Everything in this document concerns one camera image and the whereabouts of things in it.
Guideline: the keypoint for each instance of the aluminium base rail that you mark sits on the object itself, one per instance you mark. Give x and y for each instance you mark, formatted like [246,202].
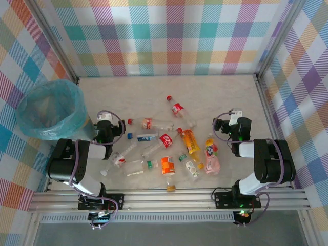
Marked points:
[166,200]

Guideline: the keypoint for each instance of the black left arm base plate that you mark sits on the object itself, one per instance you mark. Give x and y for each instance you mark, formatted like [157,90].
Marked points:
[116,201]

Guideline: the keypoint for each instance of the left controller board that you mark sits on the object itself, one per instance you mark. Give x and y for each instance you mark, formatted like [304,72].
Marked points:
[101,217]

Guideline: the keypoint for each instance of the small red label cola bottle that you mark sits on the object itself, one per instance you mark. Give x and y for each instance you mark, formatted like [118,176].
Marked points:
[178,109]

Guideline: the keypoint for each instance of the pink peach drink bottle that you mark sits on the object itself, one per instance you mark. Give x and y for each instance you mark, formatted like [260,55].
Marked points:
[211,153]

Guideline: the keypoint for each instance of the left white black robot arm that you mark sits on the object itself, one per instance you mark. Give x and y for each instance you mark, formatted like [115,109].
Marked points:
[61,159]

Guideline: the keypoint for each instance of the aluminium frame post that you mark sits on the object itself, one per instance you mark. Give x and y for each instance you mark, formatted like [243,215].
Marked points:
[278,38]
[53,38]

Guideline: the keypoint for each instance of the clear bottle red cap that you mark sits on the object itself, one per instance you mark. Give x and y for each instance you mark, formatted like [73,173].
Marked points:
[147,123]

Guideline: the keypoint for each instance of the round metal bin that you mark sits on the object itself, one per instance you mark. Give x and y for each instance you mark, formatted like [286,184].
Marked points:
[88,130]

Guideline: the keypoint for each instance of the clear bottle blue label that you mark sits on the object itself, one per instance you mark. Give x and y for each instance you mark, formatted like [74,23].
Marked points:
[146,138]

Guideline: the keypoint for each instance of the green cap white label bottle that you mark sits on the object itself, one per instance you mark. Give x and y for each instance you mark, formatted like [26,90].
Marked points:
[191,167]

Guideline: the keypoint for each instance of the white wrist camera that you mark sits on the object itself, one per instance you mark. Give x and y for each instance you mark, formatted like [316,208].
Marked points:
[235,116]
[105,117]

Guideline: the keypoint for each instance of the blue-bagged trash bin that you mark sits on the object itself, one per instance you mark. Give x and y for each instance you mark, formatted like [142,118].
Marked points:
[33,128]

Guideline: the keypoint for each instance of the orange label bottle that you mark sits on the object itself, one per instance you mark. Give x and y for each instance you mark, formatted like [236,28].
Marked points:
[167,166]

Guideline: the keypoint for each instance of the clear bottle large red label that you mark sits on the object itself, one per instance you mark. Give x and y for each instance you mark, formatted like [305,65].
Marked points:
[166,141]

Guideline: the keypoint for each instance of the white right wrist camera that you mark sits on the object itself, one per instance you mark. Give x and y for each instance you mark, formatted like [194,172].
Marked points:
[235,116]

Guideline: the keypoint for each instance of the yellow orange juice bottle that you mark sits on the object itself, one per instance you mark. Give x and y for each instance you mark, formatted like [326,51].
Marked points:
[191,143]

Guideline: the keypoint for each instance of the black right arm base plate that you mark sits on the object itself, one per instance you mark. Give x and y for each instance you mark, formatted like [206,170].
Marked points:
[223,200]

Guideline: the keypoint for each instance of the aluminium side rail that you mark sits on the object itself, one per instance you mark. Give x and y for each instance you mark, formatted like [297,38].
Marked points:
[266,107]

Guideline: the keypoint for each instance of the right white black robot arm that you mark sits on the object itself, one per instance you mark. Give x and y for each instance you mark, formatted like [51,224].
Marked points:
[271,159]

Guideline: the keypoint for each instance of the controller board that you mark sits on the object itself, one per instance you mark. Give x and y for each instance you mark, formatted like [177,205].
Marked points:
[242,214]
[101,217]

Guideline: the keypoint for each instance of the clear bottle red white label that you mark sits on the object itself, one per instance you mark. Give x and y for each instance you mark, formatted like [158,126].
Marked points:
[118,159]

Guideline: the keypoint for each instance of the clear bottle green label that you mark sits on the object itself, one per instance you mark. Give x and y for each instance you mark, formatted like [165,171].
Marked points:
[150,164]

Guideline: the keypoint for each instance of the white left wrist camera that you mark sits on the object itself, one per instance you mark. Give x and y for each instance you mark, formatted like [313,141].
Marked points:
[105,117]

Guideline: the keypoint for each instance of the right controller board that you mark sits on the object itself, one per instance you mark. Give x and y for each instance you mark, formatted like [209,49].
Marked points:
[242,214]

